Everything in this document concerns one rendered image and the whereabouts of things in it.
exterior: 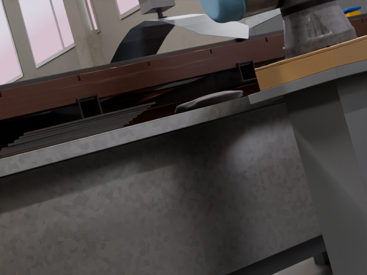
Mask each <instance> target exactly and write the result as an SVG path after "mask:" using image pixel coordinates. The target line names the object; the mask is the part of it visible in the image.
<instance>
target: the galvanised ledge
mask: <svg viewBox="0 0 367 275"><path fill-rule="evenodd" d="M282 102H285V99H284V96H282V97H278V98H274V99H270V100H266V101H262V102H259V103H255V104H250V100H249V98H248V96H246V97H242V98H239V99H234V100H230V101H226V102H223V103H219V104H215V105H211V106H207V107H203V108H200V109H195V110H191V111H187V112H183V113H179V114H176V115H172V116H168V117H163V118H159V119H155V120H152V121H148V122H144V123H140V124H136V125H132V126H129V127H124V128H121V129H116V130H112V131H108V132H105V133H101V134H97V135H92V136H89V137H85V138H82V139H77V140H73V141H69V142H65V143H62V144H58V145H54V146H50V147H46V148H41V149H38V150H34V151H30V152H26V153H22V154H18V155H15V156H11V157H6V158H3V159H0V178H3V177H7V176H11V175H15V174H19V173H22V172H25V171H30V170H33V169H37V168H41V167H44V166H48V165H51V164H56V163H59V162H63V161H66V160H70V159H74V158H78V157H82V156H85V155H88V154H92V153H96V152H100V151H104V150H108V149H111V148H114V147H119V146H122V145H126V144H130V143H133V142H137V141H140V140H145V139H148V138H152V137H155V136H159V135H163V134H167V133H171V132H174V131H177V130H181V129H185V128H189V127H193V126H196V125H200V124H203V123H208V122H211V121H215V120H218V119H222V118H226V117H230V116H234V115H237V114H240V113H244V112H248V111H252V110H256V109H260V108H263V107H266V106H270V105H274V104H278V103H282Z"/></svg>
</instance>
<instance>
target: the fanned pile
mask: <svg viewBox="0 0 367 275"><path fill-rule="evenodd" d="M155 103H156V102H152V103H147V104H143V105H139V106H134V107H130V108H127V109H122V110H118V111H114V112H109V113H105V114H102V115H97V116H93V117H89V118H84V119H80V120H77V121H72V122H68V123H64V124H59V125H55V126H52V127H47V128H43V129H38V130H34V131H29V132H26V133H24V136H19V139H17V140H14V143H12V144H8V147H5V148H1V151H0V159H3V158H6V157H11V156H15V155H18V154H22V153H26V152H30V151H34V150H38V149H41V148H46V147H50V146H54V145H58V144H62V143H65V142H69V141H73V140H77V139H82V138H86V137H89V136H92V135H97V134H101V133H105V132H108V131H112V130H116V129H118V128H122V127H124V126H123V125H125V124H128V123H129V121H132V120H133V118H135V117H137V115H139V114H142V111H146V110H147V108H148V107H151V105H152V104H155Z"/></svg>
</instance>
